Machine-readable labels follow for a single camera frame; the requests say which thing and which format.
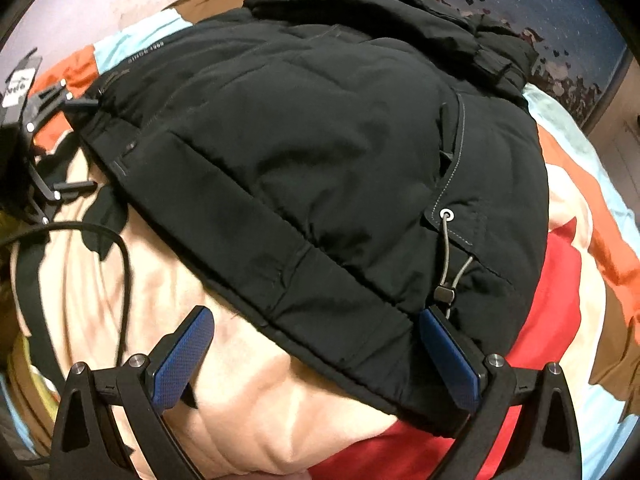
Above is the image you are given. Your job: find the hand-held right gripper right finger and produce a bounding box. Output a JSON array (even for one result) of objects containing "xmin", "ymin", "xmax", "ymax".
[{"xmin": 419, "ymin": 305, "xmax": 583, "ymax": 480}]

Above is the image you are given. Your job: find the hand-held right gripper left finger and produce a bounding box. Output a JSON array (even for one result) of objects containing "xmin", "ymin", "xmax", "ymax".
[{"xmin": 50, "ymin": 305, "xmax": 216, "ymax": 480}]

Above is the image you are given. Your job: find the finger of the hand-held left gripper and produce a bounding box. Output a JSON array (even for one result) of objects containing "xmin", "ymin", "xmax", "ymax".
[
  {"xmin": 22, "ymin": 79, "xmax": 99, "ymax": 133},
  {"xmin": 22, "ymin": 147, "xmax": 97, "ymax": 226}
]

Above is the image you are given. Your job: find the black padded jacket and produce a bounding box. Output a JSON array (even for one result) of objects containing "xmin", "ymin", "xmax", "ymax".
[{"xmin": 65, "ymin": 0, "xmax": 551, "ymax": 439}]

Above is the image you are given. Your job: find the colourful patchwork blanket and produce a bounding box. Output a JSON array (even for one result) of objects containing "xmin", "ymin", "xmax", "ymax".
[{"xmin": 0, "ymin": 0, "xmax": 640, "ymax": 480}]

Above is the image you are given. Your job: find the black cable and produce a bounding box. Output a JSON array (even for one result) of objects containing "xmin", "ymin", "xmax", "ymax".
[{"xmin": 0, "ymin": 221, "xmax": 132, "ymax": 361}]

